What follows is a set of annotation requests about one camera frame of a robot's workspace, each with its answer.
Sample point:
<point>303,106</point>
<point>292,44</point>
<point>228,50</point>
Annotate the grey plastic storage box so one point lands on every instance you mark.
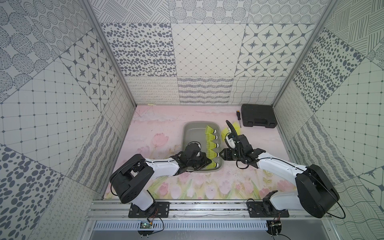
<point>195,131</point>

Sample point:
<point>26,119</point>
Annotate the black handled screwdriver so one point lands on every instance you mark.
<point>239,118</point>

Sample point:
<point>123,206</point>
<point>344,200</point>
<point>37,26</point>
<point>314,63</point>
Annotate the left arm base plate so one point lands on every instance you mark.
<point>157,210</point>

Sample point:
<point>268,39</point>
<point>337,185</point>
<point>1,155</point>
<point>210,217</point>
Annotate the aluminium mounting rail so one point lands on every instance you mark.
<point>191,210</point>

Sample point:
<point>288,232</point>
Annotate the yellow shuttlecock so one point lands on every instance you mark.
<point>224,133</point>
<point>211,145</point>
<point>237,128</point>
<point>210,137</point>
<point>212,165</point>
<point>211,154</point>
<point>210,131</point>

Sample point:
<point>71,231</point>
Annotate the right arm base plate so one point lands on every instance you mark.
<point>259,209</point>

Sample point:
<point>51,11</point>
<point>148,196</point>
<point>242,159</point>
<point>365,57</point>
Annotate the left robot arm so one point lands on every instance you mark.
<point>128,181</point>

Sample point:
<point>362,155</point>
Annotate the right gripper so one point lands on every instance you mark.
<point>226,157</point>

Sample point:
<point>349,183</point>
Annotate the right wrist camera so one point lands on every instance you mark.
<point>230,138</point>

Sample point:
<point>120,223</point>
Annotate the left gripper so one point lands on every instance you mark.
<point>201,159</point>

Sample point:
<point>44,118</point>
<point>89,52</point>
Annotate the black plastic tool case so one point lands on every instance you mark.
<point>258,115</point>

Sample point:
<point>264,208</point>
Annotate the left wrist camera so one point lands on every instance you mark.
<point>195,146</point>

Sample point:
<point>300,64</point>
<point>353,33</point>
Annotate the green circuit board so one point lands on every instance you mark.
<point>145,225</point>

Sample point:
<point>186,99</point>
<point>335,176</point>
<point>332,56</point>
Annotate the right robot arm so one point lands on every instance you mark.
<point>314,191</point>

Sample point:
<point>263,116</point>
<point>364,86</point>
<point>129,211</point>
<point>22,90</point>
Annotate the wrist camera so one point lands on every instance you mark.
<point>195,146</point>
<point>230,138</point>

